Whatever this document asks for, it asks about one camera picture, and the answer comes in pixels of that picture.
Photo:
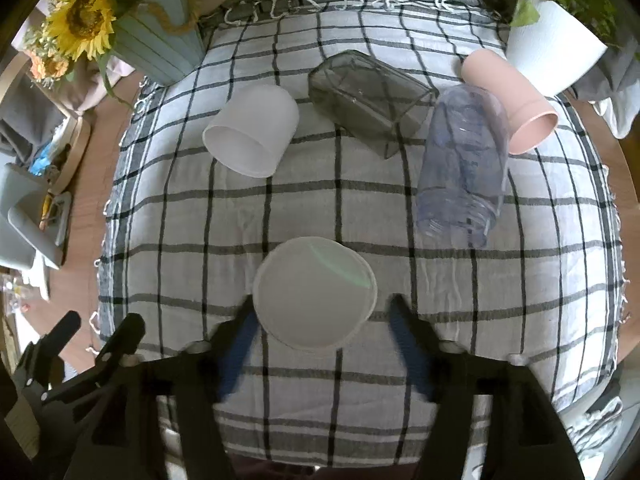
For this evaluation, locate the clear bluish transparent cup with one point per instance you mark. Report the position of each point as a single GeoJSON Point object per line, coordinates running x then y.
{"type": "Point", "coordinates": [462, 165]}

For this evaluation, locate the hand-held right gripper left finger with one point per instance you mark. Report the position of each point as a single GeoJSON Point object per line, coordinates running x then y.
{"type": "Point", "coordinates": [235, 360]}

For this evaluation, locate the grey transparent cup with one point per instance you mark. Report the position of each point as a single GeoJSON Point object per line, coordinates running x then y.
{"type": "Point", "coordinates": [370, 102]}

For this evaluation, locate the white opaque cup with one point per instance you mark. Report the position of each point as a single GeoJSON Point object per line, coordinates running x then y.
{"type": "Point", "coordinates": [315, 292]}

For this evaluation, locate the sunflower bouquet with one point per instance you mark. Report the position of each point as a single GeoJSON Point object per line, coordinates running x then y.
{"type": "Point", "coordinates": [80, 22]}

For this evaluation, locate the light blue flower bucket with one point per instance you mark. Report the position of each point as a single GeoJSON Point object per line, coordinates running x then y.
{"type": "Point", "coordinates": [155, 45]}

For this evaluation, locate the frosted white cup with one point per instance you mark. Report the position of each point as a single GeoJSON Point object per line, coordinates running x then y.
{"type": "Point", "coordinates": [250, 130]}

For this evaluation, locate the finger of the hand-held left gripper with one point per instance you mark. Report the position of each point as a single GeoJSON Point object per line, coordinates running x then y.
{"type": "Point", "coordinates": [125, 335]}
{"type": "Point", "coordinates": [67, 327]}

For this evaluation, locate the black white checkered tablecloth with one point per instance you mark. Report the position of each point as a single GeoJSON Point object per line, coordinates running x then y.
{"type": "Point", "coordinates": [300, 200]}

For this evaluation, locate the white plant pot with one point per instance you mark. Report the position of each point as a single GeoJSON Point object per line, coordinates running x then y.
{"type": "Point", "coordinates": [550, 50]}

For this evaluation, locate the pink cup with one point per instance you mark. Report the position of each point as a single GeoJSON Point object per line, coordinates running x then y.
{"type": "Point", "coordinates": [505, 95]}

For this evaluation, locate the grey plastic container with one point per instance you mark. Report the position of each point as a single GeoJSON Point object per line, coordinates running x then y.
{"type": "Point", "coordinates": [25, 230]}

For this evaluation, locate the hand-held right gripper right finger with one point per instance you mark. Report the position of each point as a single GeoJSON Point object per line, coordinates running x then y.
{"type": "Point", "coordinates": [411, 360]}

